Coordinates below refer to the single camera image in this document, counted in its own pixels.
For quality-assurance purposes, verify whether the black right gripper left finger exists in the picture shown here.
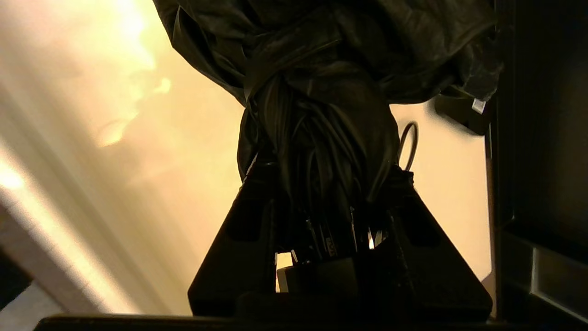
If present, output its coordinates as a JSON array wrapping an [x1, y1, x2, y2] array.
[[187, 161, 279, 319]]

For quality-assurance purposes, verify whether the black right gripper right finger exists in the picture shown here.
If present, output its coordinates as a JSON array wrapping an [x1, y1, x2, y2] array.
[[358, 170, 493, 322]]

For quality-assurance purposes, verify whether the black folding umbrella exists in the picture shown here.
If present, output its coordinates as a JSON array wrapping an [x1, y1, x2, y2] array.
[[153, 0, 503, 295]]

